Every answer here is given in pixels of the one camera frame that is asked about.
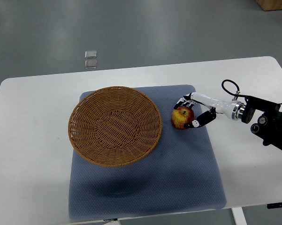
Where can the white table leg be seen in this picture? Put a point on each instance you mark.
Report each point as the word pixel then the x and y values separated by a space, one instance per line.
pixel 238 216

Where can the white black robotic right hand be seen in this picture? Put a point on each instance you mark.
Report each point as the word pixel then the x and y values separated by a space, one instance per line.
pixel 210 109

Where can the wooden box corner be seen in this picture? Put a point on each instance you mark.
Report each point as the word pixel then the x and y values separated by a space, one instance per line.
pixel 270 5

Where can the brown wicker basket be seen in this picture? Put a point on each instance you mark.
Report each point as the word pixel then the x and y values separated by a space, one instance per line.
pixel 115 126

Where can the blue grey fabric mat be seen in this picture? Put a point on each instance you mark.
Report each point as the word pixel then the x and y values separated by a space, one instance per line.
pixel 180 175

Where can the metal floor plate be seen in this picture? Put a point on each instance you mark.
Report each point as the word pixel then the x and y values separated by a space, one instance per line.
pixel 90 54
pixel 90 64

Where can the red yellow apple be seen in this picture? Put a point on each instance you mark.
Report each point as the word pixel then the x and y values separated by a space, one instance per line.
pixel 181 116

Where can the black table control panel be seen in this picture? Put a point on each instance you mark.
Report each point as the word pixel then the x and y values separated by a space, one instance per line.
pixel 274 205

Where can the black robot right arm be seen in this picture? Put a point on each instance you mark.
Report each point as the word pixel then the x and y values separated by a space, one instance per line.
pixel 269 124

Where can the lower metal floor plate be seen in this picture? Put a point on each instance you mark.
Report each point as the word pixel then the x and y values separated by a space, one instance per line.
pixel 90 64

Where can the upper metal floor plate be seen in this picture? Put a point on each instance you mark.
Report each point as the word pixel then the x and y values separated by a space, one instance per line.
pixel 90 54

